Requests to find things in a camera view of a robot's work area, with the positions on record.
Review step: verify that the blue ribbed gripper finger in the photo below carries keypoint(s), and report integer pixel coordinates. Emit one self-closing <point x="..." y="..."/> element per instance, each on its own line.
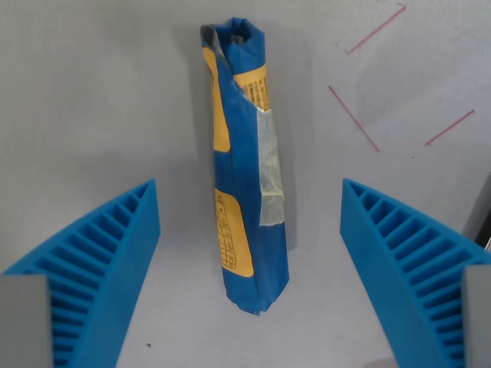
<point x="368" y="245"/>
<point x="126" y="245"/>

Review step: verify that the dark grey box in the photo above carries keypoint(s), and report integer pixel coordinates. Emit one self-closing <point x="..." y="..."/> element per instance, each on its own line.
<point x="483" y="226"/>

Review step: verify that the blue and yellow rolled bag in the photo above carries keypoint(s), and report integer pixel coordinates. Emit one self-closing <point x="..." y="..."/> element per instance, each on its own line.
<point x="245" y="172"/>

